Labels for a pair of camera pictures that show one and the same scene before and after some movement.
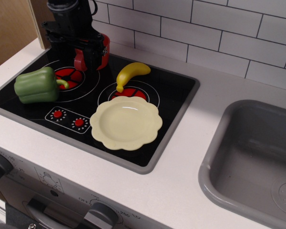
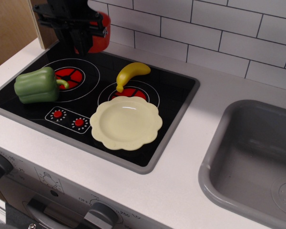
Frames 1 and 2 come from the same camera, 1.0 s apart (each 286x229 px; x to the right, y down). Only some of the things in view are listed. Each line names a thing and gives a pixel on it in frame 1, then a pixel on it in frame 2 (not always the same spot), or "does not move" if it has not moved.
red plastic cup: (79, 61) → (99, 44)
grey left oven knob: (0, 165) does not move
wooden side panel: (15, 24) does not move
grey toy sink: (251, 165) does not move
